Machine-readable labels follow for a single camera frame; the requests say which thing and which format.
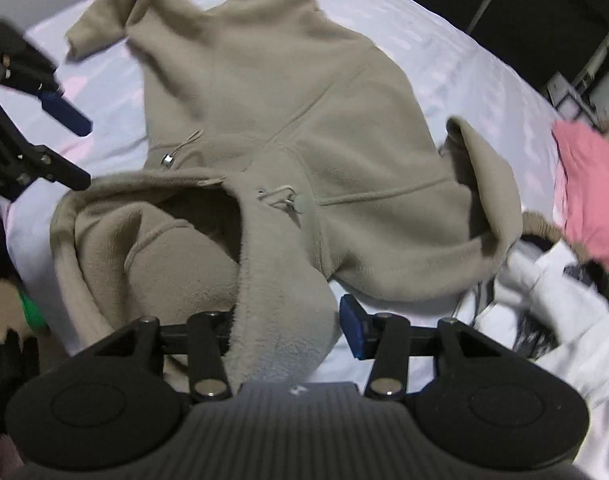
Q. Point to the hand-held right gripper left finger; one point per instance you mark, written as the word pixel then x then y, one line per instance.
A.
pixel 209 340

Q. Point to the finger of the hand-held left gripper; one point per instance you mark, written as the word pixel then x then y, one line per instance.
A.
pixel 64 110
pixel 59 170

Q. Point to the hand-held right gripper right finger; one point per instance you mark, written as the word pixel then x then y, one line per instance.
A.
pixel 352 327

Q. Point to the olive fleece jacket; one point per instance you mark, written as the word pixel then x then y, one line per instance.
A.
pixel 309 110

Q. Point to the green object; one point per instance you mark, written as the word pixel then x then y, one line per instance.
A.
pixel 32 310

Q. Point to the white garment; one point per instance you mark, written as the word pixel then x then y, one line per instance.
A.
pixel 559 300

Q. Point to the brown knit garment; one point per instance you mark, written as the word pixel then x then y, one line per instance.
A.
pixel 541 225

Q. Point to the pink pillow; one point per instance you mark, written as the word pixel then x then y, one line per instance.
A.
pixel 594 190

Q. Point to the white nightstand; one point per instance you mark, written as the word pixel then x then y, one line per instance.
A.
pixel 566 92

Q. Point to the black sliding wardrobe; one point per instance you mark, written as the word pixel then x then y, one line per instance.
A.
pixel 534 10

